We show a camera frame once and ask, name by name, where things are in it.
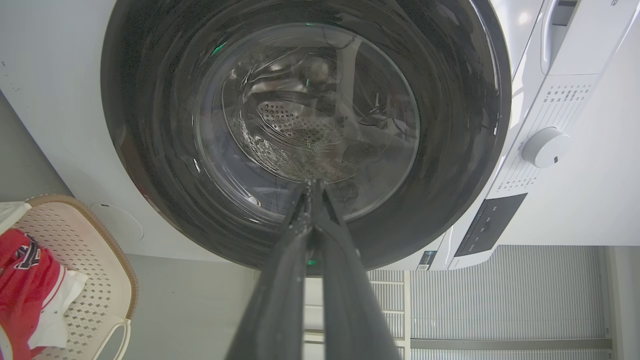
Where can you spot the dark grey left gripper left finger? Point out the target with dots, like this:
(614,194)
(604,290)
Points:
(280,295)

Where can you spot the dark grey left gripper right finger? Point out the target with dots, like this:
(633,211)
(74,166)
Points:
(350,300)

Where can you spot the beige perforated laundry basket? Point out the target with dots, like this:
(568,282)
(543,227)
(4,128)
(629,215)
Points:
(90,270)

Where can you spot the black round washing machine door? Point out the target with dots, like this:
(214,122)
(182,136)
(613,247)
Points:
(305,125)

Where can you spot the white garment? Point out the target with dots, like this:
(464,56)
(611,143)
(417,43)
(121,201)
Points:
(57,315)

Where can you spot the white front-load washing machine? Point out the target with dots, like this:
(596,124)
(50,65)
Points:
(575,200)

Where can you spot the white washing machine control knob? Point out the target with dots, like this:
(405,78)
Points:
(546,147)

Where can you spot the red garment with emblem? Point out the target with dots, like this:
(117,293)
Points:
(25,285)

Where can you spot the white detergent drawer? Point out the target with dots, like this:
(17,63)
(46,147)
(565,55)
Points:
(585,35)

